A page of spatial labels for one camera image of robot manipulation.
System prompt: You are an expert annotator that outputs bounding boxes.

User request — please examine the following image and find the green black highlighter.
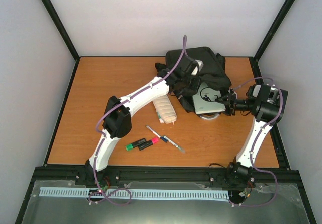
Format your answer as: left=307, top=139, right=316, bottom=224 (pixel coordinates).
left=125, top=138, right=146, bottom=151

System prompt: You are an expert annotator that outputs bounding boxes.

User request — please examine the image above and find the black aluminium frame rail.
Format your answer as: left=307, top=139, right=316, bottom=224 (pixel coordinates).
left=32, top=166, right=301, bottom=187

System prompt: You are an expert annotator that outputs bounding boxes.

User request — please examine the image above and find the silver pen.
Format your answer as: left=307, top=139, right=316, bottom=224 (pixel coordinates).
left=167, top=139, right=185, bottom=153

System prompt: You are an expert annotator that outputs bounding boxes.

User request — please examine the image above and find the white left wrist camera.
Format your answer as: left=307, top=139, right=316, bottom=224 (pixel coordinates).
left=191, top=60, right=204, bottom=76

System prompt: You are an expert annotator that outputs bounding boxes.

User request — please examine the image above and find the black student bag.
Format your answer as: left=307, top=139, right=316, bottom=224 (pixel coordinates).
left=155, top=46, right=231, bottom=116

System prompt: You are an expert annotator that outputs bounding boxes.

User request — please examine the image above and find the blue capped white marker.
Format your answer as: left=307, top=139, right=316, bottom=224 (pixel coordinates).
left=146, top=125, right=168, bottom=143

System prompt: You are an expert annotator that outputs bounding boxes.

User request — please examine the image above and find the pink black highlighter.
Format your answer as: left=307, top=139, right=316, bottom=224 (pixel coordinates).
left=138, top=137, right=159, bottom=151

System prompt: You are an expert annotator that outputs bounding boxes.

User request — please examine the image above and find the beige ribbed pencil case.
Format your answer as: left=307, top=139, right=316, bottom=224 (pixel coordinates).
left=152, top=95, right=177, bottom=124

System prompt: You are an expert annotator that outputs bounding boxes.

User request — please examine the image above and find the grey Great Gatsby book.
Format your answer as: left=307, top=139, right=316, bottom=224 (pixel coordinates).
left=192, top=83, right=225, bottom=114

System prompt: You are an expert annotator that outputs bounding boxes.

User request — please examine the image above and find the light blue cable duct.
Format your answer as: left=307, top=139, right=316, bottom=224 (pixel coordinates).
left=39, top=187, right=229, bottom=201

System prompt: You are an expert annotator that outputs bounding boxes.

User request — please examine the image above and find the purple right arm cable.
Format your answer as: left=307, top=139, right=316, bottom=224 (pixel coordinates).
left=230, top=77, right=285, bottom=207

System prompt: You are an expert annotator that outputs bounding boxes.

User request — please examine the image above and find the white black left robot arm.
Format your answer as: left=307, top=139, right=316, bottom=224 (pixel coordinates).
left=85, top=57, right=203, bottom=185

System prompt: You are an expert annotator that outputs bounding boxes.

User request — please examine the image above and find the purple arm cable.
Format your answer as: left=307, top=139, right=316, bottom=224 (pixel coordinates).
left=230, top=77, right=285, bottom=207
left=93, top=34, right=187, bottom=206

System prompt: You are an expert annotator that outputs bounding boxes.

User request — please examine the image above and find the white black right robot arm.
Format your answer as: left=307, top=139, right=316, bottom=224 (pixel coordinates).
left=215, top=84, right=288, bottom=187

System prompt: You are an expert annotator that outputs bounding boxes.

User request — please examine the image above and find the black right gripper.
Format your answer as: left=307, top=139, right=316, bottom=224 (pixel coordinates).
left=215, top=93, right=255, bottom=116

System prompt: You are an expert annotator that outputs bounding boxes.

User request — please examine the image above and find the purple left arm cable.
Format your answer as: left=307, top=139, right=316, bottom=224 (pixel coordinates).
left=93, top=34, right=187, bottom=206

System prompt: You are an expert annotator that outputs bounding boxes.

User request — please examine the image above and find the green white glue stick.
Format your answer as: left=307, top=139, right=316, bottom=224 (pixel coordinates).
left=156, top=110, right=164, bottom=124

